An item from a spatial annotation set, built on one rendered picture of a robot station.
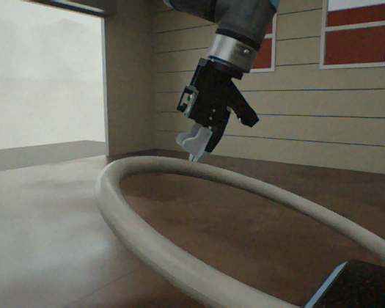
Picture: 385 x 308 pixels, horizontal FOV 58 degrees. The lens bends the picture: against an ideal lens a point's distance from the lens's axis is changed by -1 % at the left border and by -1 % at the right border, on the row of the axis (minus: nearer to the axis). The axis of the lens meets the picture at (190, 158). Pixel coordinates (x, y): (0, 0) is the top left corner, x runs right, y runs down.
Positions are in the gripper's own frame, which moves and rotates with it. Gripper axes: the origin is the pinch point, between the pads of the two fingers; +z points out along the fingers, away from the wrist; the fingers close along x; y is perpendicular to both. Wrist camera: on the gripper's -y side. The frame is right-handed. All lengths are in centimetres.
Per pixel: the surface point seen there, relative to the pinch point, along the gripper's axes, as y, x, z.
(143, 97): -228, -810, 64
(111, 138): -168, -735, 174
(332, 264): -212, -110, 73
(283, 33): -375, -561, -176
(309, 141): -476, -470, 0
